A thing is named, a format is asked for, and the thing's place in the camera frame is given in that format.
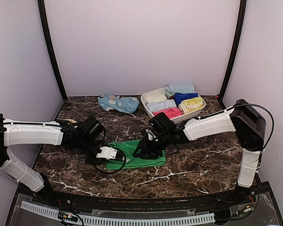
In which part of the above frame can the right black frame post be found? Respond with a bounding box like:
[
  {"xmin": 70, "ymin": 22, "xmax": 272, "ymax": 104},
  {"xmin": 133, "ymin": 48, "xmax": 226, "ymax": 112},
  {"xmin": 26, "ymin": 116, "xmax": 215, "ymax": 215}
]
[{"xmin": 218, "ymin": 0, "xmax": 247, "ymax": 100}]

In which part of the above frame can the white plastic basin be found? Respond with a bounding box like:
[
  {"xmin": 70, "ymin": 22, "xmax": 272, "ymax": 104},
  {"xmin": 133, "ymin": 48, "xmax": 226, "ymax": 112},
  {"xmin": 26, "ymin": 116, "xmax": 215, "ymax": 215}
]
[{"xmin": 141, "ymin": 87, "xmax": 206, "ymax": 124}]

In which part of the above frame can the cream rolled towel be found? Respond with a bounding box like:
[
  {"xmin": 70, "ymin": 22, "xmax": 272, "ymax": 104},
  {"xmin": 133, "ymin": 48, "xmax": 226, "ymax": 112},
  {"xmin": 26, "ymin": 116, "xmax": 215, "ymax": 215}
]
[{"xmin": 146, "ymin": 93, "xmax": 167, "ymax": 103}]

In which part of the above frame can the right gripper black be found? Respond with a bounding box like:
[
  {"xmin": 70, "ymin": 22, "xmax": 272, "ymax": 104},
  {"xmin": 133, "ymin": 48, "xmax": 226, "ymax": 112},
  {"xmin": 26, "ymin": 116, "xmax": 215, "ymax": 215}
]
[{"xmin": 133, "ymin": 131, "xmax": 171, "ymax": 159}]

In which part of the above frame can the left black frame post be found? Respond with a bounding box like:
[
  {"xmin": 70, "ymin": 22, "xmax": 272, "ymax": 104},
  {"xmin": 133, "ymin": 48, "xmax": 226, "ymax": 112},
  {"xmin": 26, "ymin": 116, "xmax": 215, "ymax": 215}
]
[{"xmin": 37, "ymin": 0, "xmax": 68, "ymax": 101}]

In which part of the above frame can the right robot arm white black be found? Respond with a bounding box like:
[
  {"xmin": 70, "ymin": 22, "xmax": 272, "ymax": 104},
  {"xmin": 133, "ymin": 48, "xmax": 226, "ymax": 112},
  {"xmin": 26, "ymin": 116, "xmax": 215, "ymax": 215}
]
[{"xmin": 133, "ymin": 99, "xmax": 266, "ymax": 204}]

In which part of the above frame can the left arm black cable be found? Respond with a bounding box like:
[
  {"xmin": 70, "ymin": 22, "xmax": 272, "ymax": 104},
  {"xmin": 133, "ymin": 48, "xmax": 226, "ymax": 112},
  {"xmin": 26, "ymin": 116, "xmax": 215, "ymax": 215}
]
[{"xmin": 94, "ymin": 128, "xmax": 127, "ymax": 175}]

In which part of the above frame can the green towel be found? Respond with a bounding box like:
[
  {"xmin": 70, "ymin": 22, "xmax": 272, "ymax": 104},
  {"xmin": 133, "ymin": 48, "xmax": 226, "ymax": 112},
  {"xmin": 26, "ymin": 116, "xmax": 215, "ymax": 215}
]
[{"xmin": 108, "ymin": 140, "xmax": 166, "ymax": 169}]

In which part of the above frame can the dark blue rolled towel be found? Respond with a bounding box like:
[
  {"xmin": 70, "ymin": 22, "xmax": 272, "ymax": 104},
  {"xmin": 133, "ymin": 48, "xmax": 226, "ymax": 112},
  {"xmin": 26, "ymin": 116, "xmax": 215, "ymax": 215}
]
[{"xmin": 173, "ymin": 93, "xmax": 199, "ymax": 105}]

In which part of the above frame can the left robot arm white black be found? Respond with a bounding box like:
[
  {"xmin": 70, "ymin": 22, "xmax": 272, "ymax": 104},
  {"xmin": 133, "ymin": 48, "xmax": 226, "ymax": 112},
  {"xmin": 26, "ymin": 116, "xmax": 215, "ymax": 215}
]
[{"xmin": 0, "ymin": 113, "xmax": 115, "ymax": 205}]

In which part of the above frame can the small circuit board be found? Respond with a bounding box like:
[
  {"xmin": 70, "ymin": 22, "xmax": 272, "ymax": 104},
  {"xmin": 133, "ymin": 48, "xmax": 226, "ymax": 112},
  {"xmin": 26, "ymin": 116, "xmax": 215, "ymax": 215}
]
[{"xmin": 58, "ymin": 211, "xmax": 79, "ymax": 223}]

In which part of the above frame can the pink rolled towel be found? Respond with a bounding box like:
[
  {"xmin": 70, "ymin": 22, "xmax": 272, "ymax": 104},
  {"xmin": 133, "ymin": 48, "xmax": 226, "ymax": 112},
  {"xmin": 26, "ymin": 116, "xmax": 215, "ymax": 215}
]
[{"xmin": 153, "ymin": 107, "xmax": 181, "ymax": 119}]

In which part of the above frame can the black front rail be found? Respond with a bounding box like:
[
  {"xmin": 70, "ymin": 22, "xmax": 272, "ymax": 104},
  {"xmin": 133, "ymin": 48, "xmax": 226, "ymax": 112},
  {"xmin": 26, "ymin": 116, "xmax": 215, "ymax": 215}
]
[{"xmin": 18, "ymin": 182, "xmax": 271, "ymax": 212}]

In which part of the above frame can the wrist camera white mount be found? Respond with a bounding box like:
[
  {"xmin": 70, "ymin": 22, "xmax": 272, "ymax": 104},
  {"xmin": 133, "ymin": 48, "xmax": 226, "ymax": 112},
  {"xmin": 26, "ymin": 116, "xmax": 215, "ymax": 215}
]
[
  {"xmin": 96, "ymin": 146, "xmax": 123, "ymax": 161},
  {"xmin": 145, "ymin": 128, "xmax": 156, "ymax": 140}
]

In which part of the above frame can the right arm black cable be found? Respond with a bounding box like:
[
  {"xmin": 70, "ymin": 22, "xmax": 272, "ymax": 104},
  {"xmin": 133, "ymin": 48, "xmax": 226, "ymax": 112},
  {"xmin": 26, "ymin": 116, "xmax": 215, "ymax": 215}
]
[{"xmin": 230, "ymin": 103, "xmax": 275, "ymax": 153}]

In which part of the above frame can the yellow-green crocodile towel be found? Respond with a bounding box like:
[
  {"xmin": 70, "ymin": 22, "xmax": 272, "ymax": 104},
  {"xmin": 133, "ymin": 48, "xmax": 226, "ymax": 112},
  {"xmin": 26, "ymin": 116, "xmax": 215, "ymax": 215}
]
[{"xmin": 178, "ymin": 97, "xmax": 204, "ymax": 114}]

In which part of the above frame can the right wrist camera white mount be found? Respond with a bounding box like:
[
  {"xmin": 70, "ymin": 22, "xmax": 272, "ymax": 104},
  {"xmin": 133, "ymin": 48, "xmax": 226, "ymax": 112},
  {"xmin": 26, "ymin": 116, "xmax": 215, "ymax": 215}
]
[{"xmin": 145, "ymin": 128, "xmax": 156, "ymax": 140}]

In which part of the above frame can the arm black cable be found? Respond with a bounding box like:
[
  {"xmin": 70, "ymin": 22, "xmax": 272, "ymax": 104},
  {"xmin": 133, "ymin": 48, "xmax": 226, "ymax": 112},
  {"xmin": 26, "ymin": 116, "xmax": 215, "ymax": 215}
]
[
  {"xmin": 230, "ymin": 103, "xmax": 275, "ymax": 153},
  {"xmin": 94, "ymin": 128, "xmax": 127, "ymax": 175}
]

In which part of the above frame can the lavender rolled towel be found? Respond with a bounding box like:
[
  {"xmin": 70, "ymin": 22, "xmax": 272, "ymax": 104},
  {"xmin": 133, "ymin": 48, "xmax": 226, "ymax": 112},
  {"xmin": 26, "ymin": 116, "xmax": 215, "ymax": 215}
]
[{"xmin": 146, "ymin": 99, "xmax": 177, "ymax": 112}]

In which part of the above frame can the white slotted cable duct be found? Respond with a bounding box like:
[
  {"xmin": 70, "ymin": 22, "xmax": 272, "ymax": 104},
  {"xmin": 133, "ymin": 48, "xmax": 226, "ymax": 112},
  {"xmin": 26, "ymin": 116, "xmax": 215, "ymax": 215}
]
[{"xmin": 20, "ymin": 201, "xmax": 215, "ymax": 226}]

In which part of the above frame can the pale blue rolled towel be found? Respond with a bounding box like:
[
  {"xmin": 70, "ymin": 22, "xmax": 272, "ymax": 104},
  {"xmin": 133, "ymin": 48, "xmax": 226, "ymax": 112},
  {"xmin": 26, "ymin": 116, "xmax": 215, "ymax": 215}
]
[{"xmin": 165, "ymin": 83, "xmax": 194, "ymax": 94}]

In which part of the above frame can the black frame post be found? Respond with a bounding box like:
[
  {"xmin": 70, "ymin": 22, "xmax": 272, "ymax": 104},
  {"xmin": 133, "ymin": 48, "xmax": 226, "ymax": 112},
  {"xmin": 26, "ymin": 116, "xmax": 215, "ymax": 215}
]
[
  {"xmin": 37, "ymin": 0, "xmax": 68, "ymax": 101},
  {"xmin": 218, "ymin": 0, "xmax": 247, "ymax": 100}
]

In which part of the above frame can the light blue patterned towel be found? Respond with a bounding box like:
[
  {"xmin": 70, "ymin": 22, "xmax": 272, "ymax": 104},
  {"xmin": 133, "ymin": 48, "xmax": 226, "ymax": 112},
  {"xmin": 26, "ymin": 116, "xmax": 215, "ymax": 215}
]
[{"xmin": 97, "ymin": 94, "xmax": 139, "ymax": 113}]

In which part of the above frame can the beige embroidered round cloth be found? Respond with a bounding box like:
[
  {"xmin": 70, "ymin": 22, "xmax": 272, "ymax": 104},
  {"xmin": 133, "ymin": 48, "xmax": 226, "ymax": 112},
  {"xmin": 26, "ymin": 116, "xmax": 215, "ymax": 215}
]
[{"xmin": 63, "ymin": 119, "xmax": 77, "ymax": 124}]

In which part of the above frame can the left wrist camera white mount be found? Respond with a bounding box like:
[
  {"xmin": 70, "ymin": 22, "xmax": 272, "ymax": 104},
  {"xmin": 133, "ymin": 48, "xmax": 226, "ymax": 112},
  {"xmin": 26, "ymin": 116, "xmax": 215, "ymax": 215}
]
[{"xmin": 96, "ymin": 146, "xmax": 123, "ymax": 161}]

